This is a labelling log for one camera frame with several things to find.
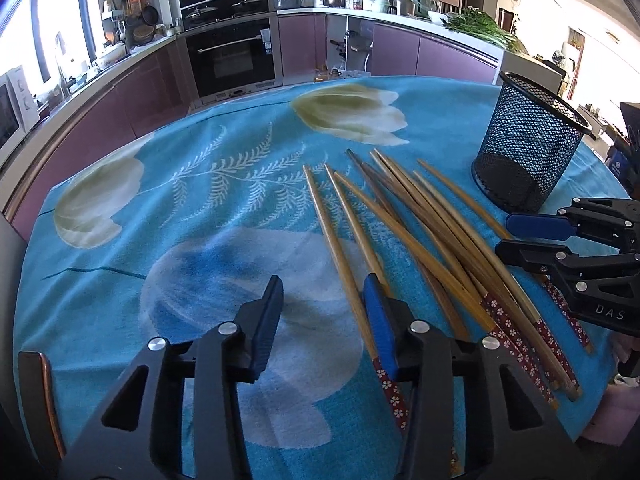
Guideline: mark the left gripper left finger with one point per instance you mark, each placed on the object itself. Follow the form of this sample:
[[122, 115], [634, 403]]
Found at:
[[135, 432]]

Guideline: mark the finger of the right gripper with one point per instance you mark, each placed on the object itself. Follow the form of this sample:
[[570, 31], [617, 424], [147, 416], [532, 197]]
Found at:
[[601, 290], [612, 222]]

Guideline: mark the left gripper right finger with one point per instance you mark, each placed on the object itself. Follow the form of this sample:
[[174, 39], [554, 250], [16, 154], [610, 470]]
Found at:
[[511, 432]]

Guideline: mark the dark wooden chopstick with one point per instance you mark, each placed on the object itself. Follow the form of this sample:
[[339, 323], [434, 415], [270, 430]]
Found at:
[[445, 303]]

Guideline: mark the purple kitchen cabinets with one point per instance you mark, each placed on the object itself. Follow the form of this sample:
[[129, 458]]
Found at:
[[153, 88]]

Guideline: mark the kitchen window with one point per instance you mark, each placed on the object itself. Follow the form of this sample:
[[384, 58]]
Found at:
[[50, 39]]

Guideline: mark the wooden chair back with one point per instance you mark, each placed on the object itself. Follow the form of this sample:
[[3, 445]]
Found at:
[[36, 391]]

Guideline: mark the black mesh utensil holder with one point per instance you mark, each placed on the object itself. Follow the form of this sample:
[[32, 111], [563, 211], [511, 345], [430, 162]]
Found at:
[[531, 138]]

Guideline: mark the blue floral tablecloth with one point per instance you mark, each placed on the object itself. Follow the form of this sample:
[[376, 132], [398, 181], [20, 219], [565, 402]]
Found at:
[[169, 235]]

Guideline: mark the green leafy vegetables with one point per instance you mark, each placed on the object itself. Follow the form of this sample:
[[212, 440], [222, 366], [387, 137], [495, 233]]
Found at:
[[480, 25]]

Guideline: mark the white microwave oven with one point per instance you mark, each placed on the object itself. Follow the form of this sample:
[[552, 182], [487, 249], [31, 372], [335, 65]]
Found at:
[[19, 111]]

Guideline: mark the black built-in oven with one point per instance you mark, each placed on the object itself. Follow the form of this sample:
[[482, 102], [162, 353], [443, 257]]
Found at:
[[232, 57]]

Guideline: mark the black range hood stove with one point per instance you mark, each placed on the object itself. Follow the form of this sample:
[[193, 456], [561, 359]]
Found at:
[[194, 13]]

